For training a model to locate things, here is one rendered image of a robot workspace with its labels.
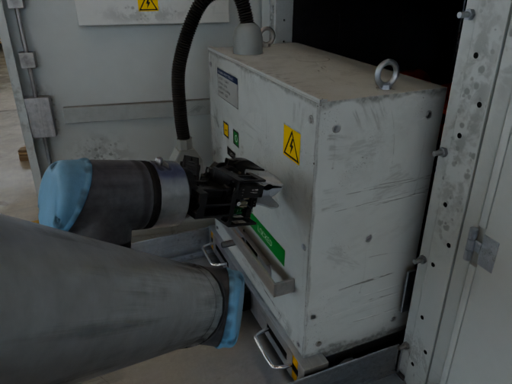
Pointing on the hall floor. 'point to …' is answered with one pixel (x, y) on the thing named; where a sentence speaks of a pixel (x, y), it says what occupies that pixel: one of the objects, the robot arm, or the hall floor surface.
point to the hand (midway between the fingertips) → (273, 184)
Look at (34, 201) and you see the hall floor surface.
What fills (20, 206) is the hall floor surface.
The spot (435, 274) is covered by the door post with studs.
